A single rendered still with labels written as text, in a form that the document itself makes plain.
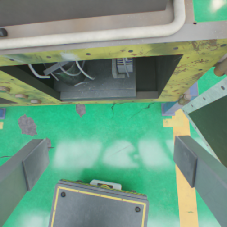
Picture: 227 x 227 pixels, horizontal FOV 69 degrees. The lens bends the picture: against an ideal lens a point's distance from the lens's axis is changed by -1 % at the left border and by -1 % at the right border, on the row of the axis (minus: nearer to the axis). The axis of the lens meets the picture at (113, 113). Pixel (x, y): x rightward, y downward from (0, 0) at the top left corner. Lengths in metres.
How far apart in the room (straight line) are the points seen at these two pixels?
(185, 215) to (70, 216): 0.95
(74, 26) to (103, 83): 0.47
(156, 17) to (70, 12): 0.19
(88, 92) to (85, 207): 0.86
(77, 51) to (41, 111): 1.47
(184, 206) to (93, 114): 1.14
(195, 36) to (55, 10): 0.30
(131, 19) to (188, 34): 0.13
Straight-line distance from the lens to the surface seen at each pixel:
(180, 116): 1.63
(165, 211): 1.69
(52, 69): 0.77
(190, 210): 1.73
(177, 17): 0.40
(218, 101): 0.62
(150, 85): 0.95
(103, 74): 0.88
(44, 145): 0.17
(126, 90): 0.84
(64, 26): 0.45
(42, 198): 1.88
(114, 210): 1.34
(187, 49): 0.44
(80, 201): 1.38
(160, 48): 0.41
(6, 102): 1.12
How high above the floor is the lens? 1.56
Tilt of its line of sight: 79 degrees down
